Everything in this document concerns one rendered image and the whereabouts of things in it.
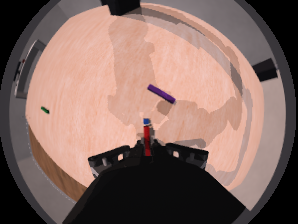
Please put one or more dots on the dark red rod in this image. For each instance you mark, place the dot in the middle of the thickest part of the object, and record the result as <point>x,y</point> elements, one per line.
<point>146,136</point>

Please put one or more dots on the purple rod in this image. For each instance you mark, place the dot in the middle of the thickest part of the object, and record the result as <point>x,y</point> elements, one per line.
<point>161,93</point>

